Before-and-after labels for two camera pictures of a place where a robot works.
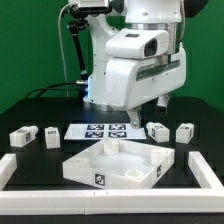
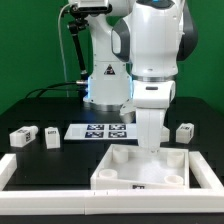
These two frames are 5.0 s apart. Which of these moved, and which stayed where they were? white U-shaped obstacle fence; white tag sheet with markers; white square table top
Moved: white square table top
Stayed: white U-shaped obstacle fence; white tag sheet with markers
